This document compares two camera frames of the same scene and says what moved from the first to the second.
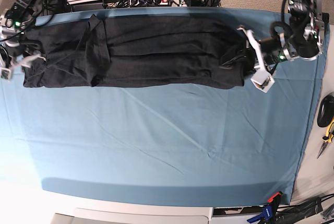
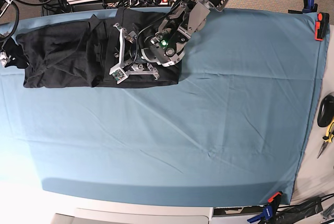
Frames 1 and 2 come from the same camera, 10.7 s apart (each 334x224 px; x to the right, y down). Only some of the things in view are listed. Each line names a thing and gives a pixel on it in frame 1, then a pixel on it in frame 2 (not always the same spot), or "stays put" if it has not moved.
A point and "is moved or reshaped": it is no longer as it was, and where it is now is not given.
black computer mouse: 325,113 stays put
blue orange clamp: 270,211 stays put
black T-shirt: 109,50 is moved or reshaped
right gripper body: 271,48 to 135,67
